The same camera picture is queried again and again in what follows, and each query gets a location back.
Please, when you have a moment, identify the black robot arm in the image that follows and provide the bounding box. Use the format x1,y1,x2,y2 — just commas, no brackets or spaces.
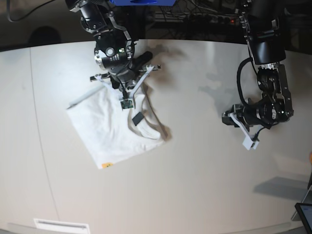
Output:
65,0,153,91
222,0,294,129

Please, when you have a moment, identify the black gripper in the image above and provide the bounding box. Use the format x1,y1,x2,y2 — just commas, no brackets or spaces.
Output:
221,104,261,128
107,51,153,86

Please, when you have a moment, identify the blue robot base block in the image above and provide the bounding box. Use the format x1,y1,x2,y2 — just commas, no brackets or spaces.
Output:
110,0,176,6

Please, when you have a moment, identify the black tablet device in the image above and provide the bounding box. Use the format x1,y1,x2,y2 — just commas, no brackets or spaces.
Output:
295,203,312,234

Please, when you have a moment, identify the white printed T-shirt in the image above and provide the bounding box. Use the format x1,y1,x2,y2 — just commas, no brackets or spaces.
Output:
66,84,170,169

